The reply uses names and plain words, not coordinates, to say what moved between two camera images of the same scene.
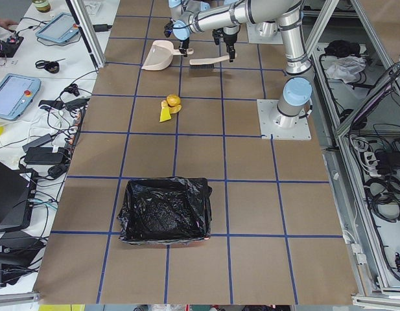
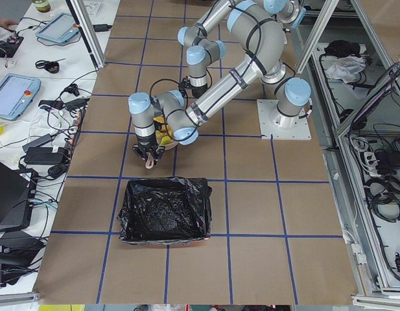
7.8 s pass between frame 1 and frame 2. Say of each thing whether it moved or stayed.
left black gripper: moved
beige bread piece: moved
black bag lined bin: stayed
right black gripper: moved
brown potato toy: moved
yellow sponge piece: moved
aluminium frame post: stayed
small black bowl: stayed
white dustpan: moved
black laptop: stayed
